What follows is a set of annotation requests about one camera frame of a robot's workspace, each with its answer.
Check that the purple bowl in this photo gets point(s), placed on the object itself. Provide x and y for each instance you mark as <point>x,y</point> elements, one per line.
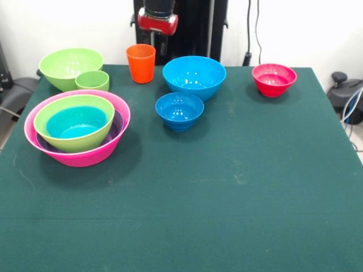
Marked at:
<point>117,127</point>

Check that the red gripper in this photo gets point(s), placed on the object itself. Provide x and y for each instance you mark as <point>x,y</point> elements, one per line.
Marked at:
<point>158,24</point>

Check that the large blue bowl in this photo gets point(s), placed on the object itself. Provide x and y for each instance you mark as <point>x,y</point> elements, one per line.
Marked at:
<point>195,71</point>

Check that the light blue straight-sided bowl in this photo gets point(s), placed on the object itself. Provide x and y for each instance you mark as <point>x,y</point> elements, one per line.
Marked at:
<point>76,124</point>

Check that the green bowl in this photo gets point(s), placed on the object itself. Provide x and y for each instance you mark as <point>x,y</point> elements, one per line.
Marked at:
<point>48,116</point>
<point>65,65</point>

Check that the green cup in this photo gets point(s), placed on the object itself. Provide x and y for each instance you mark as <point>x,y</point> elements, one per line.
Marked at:
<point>93,82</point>

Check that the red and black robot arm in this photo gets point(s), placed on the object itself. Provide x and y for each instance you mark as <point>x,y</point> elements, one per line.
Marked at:
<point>158,7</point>

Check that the small dark blue bowl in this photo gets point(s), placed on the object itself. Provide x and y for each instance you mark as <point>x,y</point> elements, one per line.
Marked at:
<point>178,119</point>

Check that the small pink bowl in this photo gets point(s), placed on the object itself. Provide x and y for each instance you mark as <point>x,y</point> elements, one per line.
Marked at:
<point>273,85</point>

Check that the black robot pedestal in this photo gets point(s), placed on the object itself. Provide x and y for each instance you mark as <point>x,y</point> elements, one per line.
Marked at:
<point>193,37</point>

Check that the dark green table cloth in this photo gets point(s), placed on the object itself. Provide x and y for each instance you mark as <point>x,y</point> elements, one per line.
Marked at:
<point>170,226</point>

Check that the orange cup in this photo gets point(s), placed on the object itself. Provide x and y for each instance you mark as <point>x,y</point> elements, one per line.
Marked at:
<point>139,68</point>

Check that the large pink bowl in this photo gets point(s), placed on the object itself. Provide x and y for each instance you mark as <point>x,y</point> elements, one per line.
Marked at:
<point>82,160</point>

